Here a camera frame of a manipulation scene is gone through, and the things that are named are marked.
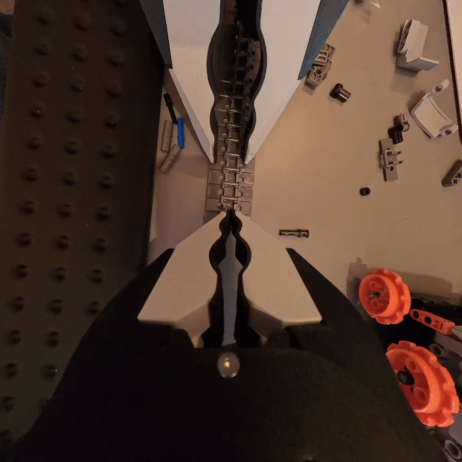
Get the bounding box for white lamp base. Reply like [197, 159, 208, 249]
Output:
[444, 0, 462, 142]

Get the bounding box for light grey curved block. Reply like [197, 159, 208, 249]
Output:
[397, 19, 440, 75]

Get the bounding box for single grey track link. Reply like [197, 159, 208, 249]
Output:
[377, 139, 403, 182]

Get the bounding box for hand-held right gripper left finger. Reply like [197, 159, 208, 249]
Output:
[137, 210, 231, 348]

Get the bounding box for black perforated panel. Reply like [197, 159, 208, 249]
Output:
[0, 0, 163, 441]

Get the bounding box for grey orange toy block vehicle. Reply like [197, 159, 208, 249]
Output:
[359, 269, 462, 462]

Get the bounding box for grey tube connector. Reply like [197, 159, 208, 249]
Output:
[161, 120, 175, 152]
[160, 144, 183, 175]

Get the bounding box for light grey curved panel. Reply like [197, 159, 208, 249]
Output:
[410, 79, 458, 139]

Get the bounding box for black short connector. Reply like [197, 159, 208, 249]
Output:
[329, 83, 352, 104]

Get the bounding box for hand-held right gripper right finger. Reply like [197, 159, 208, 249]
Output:
[231, 210, 322, 348]

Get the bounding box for black grey cross connector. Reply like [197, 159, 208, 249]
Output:
[388, 113, 411, 143]

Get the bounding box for black long pin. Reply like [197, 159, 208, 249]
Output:
[163, 93, 178, 124]

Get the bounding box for dark grey angled beam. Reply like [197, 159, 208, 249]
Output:
[441, 158, 462, 188]

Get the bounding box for grey toy track chain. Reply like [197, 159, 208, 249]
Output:
[205, 18, 257, 217]

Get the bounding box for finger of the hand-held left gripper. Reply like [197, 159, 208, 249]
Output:
[163, 0, 227, 164]
[244, 0, 322, 164]

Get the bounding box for grey connector block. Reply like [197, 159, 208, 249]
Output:
[305, 43, 336, 89]

